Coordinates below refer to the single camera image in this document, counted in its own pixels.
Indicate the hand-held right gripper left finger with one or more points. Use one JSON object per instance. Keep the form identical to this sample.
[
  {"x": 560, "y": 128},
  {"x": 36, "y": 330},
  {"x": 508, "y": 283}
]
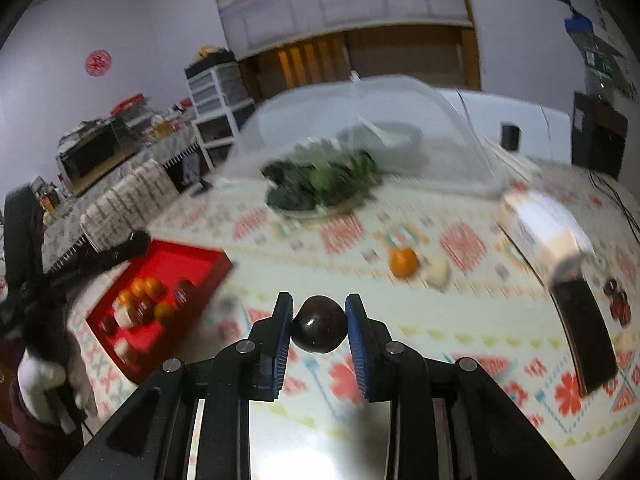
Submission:
[{"x": 280, "y": 340}]

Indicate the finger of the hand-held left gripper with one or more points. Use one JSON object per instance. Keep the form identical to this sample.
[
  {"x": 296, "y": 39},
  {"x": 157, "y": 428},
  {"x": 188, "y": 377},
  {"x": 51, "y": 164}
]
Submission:
[{"x": 105, "y": 255}]

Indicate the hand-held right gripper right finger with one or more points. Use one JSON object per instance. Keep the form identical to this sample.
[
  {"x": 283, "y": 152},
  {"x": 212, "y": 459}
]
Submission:
[{"x": 357, "y": 345}]

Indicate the dark round fruit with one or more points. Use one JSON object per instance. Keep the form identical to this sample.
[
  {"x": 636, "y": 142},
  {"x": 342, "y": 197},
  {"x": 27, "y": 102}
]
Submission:
[{"x": 320, "y": 330}]

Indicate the orange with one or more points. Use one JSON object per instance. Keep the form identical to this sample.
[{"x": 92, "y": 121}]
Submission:
[
  {"x": 164, "y": 311},
  {"x": 139, "y": 287},
  {"x": 402, "y": 262},
  {"x": 154, "y": 286}
]

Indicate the red tray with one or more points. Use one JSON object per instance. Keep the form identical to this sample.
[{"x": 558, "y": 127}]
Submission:
[{"x": 200, "y": 265}]

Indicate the person's left forearm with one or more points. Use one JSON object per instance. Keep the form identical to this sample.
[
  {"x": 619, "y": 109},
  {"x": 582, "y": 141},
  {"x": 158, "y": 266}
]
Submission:
[{"x": 35, "y": 450}]

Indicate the person's left hand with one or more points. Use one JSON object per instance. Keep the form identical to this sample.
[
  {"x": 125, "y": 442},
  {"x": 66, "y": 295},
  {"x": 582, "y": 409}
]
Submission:
[{"x": 42, "y": 380}]

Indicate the group of condiment jars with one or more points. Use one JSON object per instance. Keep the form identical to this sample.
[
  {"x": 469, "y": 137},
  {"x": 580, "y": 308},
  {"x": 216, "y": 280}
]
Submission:
[{"x": 45, "y": 195}]

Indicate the dark brown fruit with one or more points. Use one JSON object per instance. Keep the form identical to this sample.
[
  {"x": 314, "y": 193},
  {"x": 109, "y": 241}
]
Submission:
[
  {"x": 107, "y": 325},
  {"x": 144, "y": 312},
  {"x": 621, "y": 309},
  {"x": 611, "y": 287},
  {"x": 184, "y": 291}
]

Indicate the patterned fabric chair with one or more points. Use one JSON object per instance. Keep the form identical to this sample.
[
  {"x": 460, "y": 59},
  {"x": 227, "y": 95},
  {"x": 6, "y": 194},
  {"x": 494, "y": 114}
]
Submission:
[{"x": 130, "y": 190}]

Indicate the patterned tablecloth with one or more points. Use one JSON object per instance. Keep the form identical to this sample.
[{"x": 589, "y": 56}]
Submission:
[{"x": 450, "y": 320}]

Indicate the microwave oven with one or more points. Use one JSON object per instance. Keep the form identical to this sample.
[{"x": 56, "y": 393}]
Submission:
[{"x": 95, "y": 157}]

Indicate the pale garlic bulb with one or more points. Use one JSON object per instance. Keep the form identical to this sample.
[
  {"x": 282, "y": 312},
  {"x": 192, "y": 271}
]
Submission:
[{"x": 436, "y": 271}]

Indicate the red lidded container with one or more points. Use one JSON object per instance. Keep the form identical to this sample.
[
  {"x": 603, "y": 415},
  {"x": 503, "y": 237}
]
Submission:
[{"x": 127, "y": 105}]

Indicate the leafy greens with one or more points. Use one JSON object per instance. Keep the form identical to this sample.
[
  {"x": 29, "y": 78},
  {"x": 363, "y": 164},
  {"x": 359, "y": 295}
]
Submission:
[{"x": 320, "y": 177}]

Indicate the white plastic drawer unit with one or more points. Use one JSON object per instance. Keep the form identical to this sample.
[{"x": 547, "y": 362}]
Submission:
[{"x": 220, "y": 105}]

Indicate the grey bowl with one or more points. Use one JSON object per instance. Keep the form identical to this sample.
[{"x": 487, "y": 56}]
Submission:
[{"x": 395, "y": 132}]

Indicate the tissue box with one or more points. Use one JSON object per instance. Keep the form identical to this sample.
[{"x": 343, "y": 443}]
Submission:
[{"x": 540, "y": 225}]

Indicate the black bag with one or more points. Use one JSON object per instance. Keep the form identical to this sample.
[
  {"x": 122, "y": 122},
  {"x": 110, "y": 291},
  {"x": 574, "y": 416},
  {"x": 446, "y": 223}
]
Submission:
[{"x": 220, "y": 60}]

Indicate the yellow item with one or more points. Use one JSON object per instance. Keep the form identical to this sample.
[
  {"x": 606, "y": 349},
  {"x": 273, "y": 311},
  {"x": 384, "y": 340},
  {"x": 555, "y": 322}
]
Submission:
[{"x": 209, "y": 52}]

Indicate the black smartphone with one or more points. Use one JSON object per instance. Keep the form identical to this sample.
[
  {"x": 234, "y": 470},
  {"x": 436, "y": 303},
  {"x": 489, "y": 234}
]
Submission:
[{"x": 585, "y": 335}]

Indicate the white mesh food cover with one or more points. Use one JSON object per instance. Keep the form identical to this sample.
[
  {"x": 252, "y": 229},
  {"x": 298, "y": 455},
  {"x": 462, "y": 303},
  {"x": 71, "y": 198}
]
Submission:
[{"x": 300, "y": 110}]

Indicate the small black device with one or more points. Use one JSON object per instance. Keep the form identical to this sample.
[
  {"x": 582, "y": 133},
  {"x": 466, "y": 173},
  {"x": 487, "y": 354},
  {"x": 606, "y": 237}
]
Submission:
[{"x": 510, "y": 137}]

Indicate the wooden sliding doors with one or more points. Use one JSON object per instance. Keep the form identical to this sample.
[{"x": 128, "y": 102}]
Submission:
[{"x": 400, "y": 55}]

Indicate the white appliance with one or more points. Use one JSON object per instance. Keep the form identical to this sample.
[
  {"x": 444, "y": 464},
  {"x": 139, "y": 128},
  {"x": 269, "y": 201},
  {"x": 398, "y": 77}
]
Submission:
[{"x": 540, "y": 115}]

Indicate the black box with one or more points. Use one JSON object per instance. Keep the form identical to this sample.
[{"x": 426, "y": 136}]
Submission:
[{"x": 597, "y": 135}]

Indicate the blue capped water bottle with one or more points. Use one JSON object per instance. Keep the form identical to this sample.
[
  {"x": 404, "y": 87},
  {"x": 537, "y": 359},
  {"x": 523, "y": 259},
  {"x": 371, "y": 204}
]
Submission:
[{"x": 597, "y": 60}]

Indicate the red wall decoration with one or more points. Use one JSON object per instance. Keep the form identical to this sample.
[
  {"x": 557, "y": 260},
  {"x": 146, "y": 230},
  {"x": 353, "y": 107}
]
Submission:
[{"x": 98, "y": 62}]

